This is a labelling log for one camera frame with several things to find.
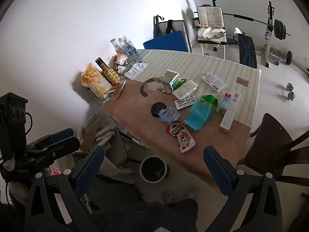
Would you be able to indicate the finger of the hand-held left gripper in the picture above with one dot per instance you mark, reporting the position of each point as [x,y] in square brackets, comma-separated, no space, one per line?
[65,146]
[61,134]

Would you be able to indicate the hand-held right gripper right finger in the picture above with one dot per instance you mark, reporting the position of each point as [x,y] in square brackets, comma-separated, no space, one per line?
[217,170]

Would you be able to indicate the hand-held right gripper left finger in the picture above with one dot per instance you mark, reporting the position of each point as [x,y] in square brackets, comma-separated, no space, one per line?
[88,168]

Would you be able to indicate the long white box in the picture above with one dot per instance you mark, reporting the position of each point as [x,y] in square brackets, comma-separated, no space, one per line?
[229,118]

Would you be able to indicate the white round waste bin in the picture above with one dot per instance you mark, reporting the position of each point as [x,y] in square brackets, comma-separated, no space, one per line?
[142,171]

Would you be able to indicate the green white medicine box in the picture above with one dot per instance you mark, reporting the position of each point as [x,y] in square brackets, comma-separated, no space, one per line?
[174,81]

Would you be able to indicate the person's left forearm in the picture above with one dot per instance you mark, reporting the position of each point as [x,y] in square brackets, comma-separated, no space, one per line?
[9,212]

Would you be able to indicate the brown cardboard box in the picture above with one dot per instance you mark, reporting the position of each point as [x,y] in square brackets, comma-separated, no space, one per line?
[87,141]

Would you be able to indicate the pink item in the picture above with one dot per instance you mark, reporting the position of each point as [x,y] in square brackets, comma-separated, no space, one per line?
[56,170]

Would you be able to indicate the red snack pouch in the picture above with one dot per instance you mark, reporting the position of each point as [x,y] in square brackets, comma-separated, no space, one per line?
[182,137]

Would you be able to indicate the grey fuzzy slipper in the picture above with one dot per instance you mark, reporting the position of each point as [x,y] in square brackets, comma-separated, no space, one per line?
[170,195]

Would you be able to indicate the dark wooden chair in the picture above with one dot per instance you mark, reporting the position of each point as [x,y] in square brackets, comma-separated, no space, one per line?
[272,145]

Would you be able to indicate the yellow chip bag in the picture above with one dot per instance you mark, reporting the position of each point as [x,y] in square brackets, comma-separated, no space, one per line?
[93,79]

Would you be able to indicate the small red blue carton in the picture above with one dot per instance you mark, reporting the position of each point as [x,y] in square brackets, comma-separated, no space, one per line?
[225,102]

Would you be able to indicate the blue snack pouch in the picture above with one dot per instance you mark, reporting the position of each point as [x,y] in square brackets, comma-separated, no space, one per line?
[169,114]

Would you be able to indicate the person's black trousers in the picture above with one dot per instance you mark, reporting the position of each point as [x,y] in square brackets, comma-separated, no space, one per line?
[144,216]

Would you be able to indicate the gold grenade shaped bottle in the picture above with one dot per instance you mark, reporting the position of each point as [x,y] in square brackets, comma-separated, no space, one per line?
[109,76]

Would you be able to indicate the grey blister pack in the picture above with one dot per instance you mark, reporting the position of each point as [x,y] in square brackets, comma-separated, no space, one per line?
[184,102]

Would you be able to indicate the white paper leaflet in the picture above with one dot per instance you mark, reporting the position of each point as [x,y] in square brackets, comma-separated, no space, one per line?
[185,89]

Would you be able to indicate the white printed sachet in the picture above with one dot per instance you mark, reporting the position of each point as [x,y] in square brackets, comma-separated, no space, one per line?
[213,82]

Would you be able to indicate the brown card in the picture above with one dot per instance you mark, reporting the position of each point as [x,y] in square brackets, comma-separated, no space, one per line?
[242,81]

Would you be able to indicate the brown white snack packet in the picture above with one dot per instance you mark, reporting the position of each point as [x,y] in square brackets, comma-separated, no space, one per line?
[120,59]

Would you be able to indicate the white plastic wrapper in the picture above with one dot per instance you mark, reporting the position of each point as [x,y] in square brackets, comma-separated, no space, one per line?
[136,70]

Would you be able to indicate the clear plastic water bottle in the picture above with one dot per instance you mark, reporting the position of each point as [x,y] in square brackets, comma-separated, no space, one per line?
[114,44]
[121,44]

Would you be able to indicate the cat shaped table mat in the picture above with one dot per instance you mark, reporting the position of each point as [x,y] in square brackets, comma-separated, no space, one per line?
[154,87]

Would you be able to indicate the cream striped table mat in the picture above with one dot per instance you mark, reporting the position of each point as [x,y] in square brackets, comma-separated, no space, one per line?
[217,64]

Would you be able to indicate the chrome dumbbell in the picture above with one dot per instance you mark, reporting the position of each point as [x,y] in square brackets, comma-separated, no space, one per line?
[291,91]

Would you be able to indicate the blue label water bottle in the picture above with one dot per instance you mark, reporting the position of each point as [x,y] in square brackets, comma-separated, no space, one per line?
[126,42]
[131,49]

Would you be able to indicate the black weight bench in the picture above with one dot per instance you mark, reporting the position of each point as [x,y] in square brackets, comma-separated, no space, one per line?
[246,50]

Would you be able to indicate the cream tote bag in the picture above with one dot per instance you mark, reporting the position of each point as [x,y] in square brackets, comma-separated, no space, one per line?
[212,33]

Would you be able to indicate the blue folded mat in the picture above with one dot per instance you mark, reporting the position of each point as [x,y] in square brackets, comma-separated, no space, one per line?
[166,42]

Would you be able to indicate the white folding chair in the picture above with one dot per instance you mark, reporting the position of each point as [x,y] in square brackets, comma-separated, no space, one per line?
[178,25]

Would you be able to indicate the barbell with black plates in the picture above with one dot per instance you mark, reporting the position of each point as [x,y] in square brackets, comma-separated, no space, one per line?
[280,30]

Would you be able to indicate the white padded chair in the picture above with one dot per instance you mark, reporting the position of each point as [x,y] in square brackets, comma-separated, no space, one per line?
[211,14]

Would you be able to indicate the white barbell rack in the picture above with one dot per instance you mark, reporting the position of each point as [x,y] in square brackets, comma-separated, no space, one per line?
[270,12]

